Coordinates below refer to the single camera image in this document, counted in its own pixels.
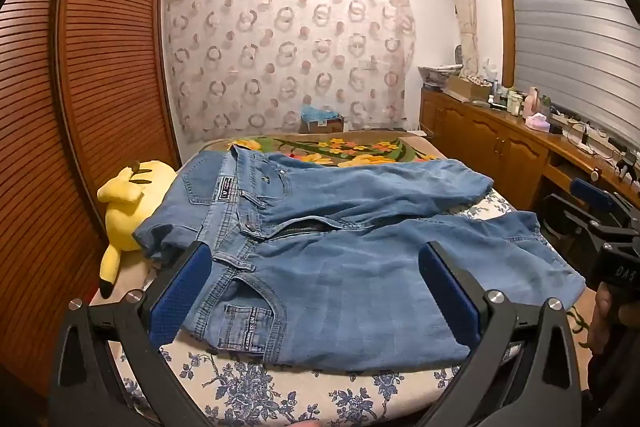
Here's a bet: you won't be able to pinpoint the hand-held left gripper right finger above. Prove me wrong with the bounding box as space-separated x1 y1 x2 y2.
417 241 587 427

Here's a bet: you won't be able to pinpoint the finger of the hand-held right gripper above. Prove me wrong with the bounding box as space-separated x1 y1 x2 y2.
540 194 640 268
570 178 640 230

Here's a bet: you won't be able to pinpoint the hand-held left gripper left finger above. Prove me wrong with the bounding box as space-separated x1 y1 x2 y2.
48 241 216 427

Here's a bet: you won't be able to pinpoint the blue denim pants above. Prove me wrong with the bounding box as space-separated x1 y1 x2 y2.
132 146 587 372

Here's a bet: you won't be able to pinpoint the person's right hand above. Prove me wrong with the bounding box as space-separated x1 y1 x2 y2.
587 282 623 355

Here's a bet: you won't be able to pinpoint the yellow plush toy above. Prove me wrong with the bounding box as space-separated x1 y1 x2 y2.
96 160 179 299

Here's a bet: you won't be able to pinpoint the long wooden cabinet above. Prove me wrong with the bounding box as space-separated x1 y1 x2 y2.
419 86 640 228

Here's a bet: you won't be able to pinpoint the row of toiletry bottles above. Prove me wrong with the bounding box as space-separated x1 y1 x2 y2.
492 79 526 115

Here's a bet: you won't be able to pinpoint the blue floral bed sheet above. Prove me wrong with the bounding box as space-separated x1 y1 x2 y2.
107 187 591 427

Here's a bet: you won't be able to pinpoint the open cardboard box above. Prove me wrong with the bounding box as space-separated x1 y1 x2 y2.
446 75 493 102

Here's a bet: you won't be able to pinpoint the flower-patterned plush blanket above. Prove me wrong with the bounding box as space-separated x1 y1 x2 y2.
220 133 443 170

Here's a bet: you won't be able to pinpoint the grey window blind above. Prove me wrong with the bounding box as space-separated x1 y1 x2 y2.
500 0 640 138

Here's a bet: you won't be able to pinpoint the stack of papers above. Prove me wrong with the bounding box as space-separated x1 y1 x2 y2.
419 64 465 86

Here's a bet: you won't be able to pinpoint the wooden louvered wardrobe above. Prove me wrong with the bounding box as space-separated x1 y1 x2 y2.
0 0 182 403

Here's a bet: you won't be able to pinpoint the cardboard box with blue bag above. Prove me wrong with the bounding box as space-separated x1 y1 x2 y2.
300 104 346 135

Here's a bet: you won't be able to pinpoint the beige tied window curtain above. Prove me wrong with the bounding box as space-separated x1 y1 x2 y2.
442 0 482 78

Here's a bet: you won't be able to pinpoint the wooden window frame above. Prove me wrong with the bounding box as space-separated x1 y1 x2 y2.
489 0 576 90

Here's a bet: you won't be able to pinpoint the ring-patterned sheer curtain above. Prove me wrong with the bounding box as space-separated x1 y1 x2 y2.
162 0 418 145

